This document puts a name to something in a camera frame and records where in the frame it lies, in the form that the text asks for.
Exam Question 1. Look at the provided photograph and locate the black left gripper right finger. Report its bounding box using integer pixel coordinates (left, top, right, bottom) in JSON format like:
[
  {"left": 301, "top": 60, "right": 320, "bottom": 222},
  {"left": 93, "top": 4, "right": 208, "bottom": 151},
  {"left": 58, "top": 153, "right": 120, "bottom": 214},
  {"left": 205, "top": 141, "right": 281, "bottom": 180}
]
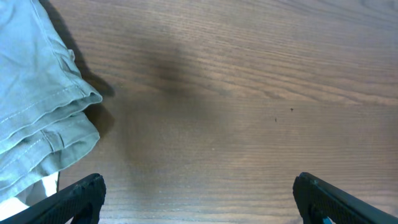
[{"left": 293, "top": 172, "right": 397, "bottom": 224}]

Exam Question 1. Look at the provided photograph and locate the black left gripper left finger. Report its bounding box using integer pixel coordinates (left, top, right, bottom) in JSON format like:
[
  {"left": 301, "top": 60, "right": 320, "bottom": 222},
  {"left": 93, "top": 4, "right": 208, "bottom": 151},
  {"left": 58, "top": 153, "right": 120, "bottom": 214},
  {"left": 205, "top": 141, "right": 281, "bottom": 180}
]
[{"left": 1, "top": 173, "right": 106, "bottom": 224}]

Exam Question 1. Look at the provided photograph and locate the folded white garment under khaki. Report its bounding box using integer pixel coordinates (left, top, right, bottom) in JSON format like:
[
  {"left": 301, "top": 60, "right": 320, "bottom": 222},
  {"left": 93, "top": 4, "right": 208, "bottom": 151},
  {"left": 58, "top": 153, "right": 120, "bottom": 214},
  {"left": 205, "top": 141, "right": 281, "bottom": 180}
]
[{"left": 1, "top": 172, "right": 59, "bottom": 221}]

